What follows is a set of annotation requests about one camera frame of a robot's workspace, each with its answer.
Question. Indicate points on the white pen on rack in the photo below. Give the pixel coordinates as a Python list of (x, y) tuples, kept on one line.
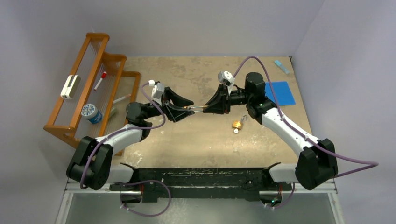
[(121, 98)]

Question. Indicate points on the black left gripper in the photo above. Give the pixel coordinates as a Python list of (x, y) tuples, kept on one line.
[(174, 114)]

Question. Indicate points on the green marker on rack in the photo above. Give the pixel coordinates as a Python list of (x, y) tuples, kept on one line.
[(112, 112)]

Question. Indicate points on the light blue marker pen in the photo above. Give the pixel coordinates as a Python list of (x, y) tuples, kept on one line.
[(282, 67)]

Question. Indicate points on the red capped marker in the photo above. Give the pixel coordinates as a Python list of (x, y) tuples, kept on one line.
[(103, 76)]

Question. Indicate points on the brass padlock with key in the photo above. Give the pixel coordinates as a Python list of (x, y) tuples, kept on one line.
[(195, 108), (237, 125)]

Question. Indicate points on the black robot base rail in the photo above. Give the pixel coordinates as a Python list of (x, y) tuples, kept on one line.
[(251, 184)]

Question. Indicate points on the orange wooden rack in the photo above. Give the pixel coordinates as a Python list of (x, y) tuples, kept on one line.
[(65, 122)]

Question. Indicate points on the white stapler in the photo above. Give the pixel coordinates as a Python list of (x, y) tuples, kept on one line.
[(70, 87)]

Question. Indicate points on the blue white tape roll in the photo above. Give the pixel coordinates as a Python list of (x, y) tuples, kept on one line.
[(91, 113)]

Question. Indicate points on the blue folder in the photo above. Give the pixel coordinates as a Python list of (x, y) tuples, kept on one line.
[(282, 91)]

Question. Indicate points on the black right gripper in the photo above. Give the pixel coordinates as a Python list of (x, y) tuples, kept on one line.
[(219, 104)]

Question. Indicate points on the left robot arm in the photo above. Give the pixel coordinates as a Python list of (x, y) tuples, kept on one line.
[(91, 162)]

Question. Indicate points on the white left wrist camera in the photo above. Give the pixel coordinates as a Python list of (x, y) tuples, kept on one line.
[(157, 91)]

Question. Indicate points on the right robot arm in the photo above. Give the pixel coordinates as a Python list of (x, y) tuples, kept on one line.
[(316, 161)]

